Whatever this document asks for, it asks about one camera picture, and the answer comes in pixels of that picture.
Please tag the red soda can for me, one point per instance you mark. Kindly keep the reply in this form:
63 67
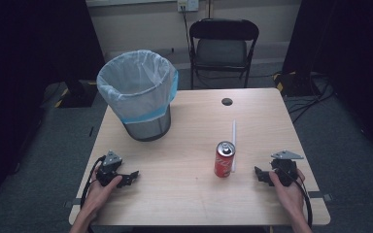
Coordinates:
224 161

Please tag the person's right hand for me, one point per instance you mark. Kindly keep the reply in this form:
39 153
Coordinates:
291 195

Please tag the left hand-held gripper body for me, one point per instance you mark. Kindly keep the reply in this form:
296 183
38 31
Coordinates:
108 170

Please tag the black stand base striped tape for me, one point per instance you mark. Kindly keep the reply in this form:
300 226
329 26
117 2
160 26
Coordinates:
296 84
77 95

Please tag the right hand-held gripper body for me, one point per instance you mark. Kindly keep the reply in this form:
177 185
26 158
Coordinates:
286 170

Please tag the person's left hand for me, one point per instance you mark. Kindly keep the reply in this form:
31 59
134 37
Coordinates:
98 195

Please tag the white and blue trash bag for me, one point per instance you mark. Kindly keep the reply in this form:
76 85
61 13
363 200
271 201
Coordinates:
136 87

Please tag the white wall socket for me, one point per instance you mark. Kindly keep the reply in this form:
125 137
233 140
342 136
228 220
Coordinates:
187 4

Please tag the grey tape strip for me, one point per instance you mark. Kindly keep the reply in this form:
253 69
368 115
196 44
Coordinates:
74 202
320 195

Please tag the long white straw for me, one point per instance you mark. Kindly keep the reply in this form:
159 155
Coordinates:
234 132

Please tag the black folding chair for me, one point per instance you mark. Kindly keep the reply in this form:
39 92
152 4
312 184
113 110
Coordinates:
221 51

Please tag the dark curtain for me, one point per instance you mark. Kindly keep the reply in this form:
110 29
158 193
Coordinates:
353 48
29 48

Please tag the black mesh trash can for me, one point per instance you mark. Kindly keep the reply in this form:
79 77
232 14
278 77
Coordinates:
150 129

